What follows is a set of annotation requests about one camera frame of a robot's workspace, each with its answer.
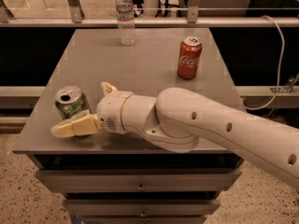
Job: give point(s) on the metal railing post left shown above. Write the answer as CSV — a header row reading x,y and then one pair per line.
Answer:
x,y
76,11

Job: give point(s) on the red Coca-Cola can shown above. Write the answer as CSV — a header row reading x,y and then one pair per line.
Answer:
x,y
189,55

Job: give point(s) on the green soda can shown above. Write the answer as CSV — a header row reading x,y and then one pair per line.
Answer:
x,y
70,100

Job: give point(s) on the upper grey drawer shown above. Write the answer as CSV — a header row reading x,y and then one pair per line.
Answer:
x,y
92,181

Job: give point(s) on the metal railing post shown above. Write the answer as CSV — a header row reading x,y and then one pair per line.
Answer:
x,y
76,11
192,14

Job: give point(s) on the lower grey drawer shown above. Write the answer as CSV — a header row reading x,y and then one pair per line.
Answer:
x,y
141,208

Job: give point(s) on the metal railing post right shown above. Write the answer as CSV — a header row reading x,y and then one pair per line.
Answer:
x,y
192,14

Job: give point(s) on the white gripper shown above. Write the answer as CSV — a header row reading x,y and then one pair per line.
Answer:
x,y
109,110

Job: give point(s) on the grey drawer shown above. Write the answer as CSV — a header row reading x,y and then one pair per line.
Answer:
x,y
141,208
92,181

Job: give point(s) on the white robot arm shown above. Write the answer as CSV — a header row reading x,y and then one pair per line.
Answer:
x,y
177,118

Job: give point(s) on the metal wall bracket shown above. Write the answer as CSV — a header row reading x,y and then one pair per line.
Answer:
x,y
288,85

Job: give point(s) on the grey drawer cabinet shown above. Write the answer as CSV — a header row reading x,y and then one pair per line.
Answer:
x,y
145,68

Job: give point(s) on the clear plastic water bottle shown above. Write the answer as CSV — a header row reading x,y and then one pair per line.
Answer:
x,y
126,21

